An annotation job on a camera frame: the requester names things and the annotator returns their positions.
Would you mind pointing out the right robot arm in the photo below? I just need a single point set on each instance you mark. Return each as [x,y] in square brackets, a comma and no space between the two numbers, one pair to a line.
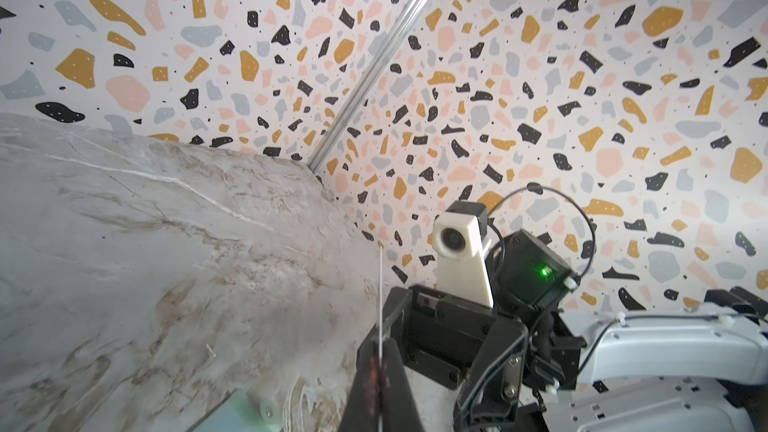
[691,370]

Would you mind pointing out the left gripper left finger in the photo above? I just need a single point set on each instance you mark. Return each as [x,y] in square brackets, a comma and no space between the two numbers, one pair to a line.
[362,411]

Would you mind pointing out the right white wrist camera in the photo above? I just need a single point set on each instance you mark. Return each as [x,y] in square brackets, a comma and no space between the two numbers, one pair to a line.
[461,242]

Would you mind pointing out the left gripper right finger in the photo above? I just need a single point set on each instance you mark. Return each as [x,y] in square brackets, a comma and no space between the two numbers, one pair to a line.
[399,408]

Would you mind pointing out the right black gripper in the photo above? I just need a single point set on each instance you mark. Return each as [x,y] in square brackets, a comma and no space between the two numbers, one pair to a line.
[497,365]

